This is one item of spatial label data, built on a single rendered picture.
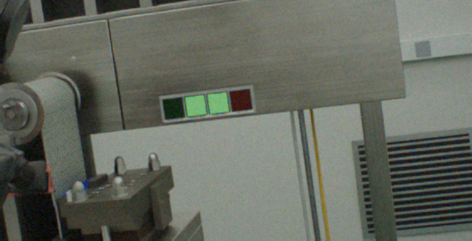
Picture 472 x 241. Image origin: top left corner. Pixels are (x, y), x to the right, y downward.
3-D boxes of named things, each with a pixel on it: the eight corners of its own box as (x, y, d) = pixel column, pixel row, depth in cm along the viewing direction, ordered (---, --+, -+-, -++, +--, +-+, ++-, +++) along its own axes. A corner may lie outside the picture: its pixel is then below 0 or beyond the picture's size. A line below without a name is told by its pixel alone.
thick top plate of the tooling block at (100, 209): (67, 229, 214) (63, 204, 214) (118, 192, 253) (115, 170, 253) (133, 223, 211) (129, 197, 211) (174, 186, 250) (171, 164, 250)
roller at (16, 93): (-4, 140, 218) (-13, 93, 217) (36, 125, 243) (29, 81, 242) (40, 135, 216) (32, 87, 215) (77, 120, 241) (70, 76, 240)
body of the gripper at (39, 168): (47, 190, 201) (33, 180, 194) (4, 195, 203) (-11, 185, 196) (48, 163, 204) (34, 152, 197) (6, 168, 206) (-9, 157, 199)
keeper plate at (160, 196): (155, 230, 228) (148, 187, 227) (165, 220, 238) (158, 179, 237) (165, 229, 228) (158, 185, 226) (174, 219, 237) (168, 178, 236)
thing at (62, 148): (53, 206, 218) (40, 129, 216) (85, 185, 241) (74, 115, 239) (56, 206, 218) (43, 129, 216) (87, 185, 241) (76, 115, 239)
